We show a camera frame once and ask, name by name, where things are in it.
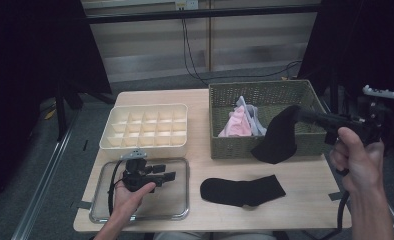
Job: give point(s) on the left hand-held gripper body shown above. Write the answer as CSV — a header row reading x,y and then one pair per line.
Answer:
x,y
136,176

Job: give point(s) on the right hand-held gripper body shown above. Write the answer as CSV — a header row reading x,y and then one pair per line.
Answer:
x,y
368,128

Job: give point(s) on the clear plastic lid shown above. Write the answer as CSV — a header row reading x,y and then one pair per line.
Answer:
x,y
171,203

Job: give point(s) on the cream divided storage box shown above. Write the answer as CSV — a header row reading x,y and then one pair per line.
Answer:
x,y
145,128

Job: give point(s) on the green woven basket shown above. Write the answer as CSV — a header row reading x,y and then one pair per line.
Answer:
x,y
225,148

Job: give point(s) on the pink sock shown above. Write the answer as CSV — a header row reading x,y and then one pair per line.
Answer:
x,y
236,125

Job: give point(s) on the person's left hand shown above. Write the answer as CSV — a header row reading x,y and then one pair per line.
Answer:
x,y
131,200

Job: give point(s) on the person's right hand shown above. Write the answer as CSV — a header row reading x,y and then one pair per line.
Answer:
x,y
361,166

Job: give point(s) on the black metal stand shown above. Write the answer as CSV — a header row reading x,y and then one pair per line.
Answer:
x,y
334,96
61,113

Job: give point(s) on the small black floor item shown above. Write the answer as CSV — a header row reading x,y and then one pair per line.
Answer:
x,y
85,145

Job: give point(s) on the black curtain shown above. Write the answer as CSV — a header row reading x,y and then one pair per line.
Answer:
x,y
368,50
25,50

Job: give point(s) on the yellow item on floor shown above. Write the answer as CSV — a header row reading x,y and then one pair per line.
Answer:
x,y
50,114

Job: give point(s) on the black horizontal bar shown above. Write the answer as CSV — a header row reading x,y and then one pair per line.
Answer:
x,y
218,13

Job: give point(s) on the white wall socket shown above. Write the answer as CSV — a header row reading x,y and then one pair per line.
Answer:
x,y
191,4

